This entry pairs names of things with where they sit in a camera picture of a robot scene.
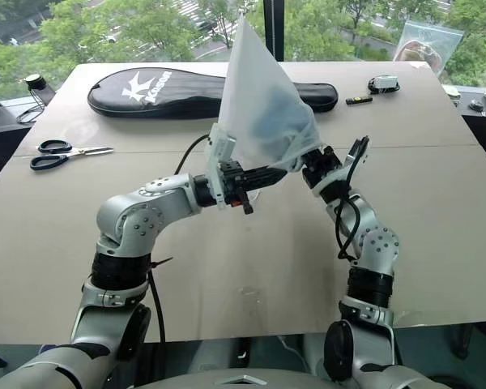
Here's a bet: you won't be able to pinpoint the silver robot torso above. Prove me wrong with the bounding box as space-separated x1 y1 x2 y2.
104 366 373 389

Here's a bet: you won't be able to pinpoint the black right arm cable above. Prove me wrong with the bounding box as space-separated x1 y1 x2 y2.
334 135 371 262

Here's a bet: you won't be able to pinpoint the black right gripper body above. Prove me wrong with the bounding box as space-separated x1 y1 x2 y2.
310 146 343 184

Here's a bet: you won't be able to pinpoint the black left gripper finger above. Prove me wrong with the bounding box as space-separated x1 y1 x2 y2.
242 176 280 190
242 165 289 179

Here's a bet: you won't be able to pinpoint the round black gadget with cord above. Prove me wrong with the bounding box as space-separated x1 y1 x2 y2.
15 73 46 124

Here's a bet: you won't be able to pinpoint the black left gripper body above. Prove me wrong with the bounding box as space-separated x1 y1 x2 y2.
220 160 255 216

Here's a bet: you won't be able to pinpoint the blue towel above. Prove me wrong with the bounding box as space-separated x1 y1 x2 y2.
255 91 307 139

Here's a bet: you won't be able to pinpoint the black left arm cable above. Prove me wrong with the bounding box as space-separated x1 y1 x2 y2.
147 135 211 346

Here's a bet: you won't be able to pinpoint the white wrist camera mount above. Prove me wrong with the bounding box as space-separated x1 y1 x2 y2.
205 123 238 212
312 137 369 198

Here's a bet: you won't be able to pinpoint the black racket case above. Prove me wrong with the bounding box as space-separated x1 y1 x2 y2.
87 66 339 121

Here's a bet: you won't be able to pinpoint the black-handled scissors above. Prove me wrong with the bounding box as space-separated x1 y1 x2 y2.
28 139 115 172

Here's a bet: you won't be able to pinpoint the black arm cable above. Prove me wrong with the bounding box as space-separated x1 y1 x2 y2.
334 135 371 262
147 135 211 346

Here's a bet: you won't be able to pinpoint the white translucent drawstring bag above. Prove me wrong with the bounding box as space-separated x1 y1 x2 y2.
215 11 322 172

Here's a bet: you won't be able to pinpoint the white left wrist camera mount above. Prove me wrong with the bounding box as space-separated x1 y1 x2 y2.
205 123 238 212

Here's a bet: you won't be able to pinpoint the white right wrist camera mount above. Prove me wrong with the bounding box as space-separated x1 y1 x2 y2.
312 137 369 198

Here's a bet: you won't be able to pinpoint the dark side table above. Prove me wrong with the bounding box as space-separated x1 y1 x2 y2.
0 88 36 195

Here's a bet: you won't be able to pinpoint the clear zip plastic bag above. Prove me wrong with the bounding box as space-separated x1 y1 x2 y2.
391 19 465 79

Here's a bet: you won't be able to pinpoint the black and white gadget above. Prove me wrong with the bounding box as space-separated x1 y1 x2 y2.
367 74 402 96

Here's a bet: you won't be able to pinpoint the dark window frame post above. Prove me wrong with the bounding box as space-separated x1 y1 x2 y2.
262 0 286 62

